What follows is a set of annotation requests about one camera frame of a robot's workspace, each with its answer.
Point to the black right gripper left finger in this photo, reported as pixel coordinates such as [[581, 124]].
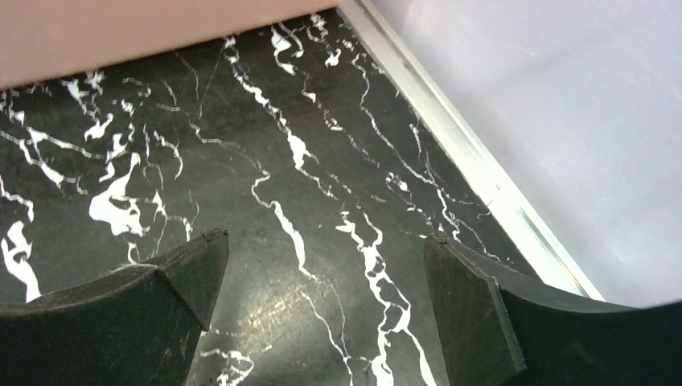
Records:
[[138, 325]]

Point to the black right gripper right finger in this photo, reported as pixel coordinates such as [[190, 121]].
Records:
[[498, 326]]

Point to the aluminium side edge strip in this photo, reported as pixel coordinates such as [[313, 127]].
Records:
[[486, 177]]

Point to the pink plastic storage box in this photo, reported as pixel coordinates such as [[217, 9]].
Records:
[[41, 40]]

